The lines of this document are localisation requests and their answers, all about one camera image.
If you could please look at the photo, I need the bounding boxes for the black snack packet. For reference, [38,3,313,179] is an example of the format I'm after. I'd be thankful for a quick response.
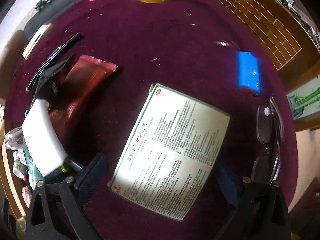
[33,55,75,103]

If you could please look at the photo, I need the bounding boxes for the folded eyeglasses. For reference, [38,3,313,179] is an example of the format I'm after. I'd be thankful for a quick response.
[251,97,284,184]

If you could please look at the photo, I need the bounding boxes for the red foil snack bag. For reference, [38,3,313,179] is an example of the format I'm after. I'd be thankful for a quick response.
[49,55,118,146]

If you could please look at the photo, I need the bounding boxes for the white medicine box green border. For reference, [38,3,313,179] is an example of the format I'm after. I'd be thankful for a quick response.
[110,84,230,221]

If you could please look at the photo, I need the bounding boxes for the open notebook with pen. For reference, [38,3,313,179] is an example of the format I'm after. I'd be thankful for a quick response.
[22,23,52,60]

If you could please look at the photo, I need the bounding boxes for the white rectangular box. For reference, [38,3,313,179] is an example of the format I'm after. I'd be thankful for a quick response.
[22,99,68,177]

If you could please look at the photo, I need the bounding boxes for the blue battery pack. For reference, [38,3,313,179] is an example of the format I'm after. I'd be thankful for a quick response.
[238,51,260,96]

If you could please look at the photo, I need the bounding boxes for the black marker pen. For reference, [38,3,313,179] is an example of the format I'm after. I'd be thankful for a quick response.
[25,32,82,92]

